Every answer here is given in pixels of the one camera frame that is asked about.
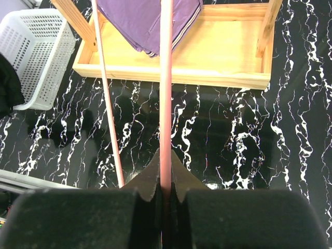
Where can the white plastic basket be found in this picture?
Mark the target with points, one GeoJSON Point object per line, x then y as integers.
{"type": "Point", "coordinates": [38, 43]}

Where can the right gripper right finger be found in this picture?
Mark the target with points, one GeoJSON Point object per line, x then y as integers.
{"type": "Point", "coordinates": [206, 218]}

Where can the wooden clothes rack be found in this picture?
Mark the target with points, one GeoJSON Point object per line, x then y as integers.
{"type": "Point", "coordinates": [229, 45]}

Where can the black trousers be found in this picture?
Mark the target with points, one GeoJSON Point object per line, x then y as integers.
{"type": "Point", "coordinates": [11, 94]}

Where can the purple trousers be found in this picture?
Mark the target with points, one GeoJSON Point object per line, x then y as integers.
{"type": "Point", "coordinates": [139, 21]}

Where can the aluminium mounting rail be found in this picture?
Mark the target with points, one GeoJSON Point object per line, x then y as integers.
{"type": "Point", "coordinates": [19, 183]}

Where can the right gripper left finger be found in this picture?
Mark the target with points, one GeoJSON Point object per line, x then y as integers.
{"type": "Point", "coordinates": [129, 217]}

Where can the pink hanger of black trousers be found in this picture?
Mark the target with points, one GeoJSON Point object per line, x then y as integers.
{"type": "Point", "coordinates": [164, 112]}

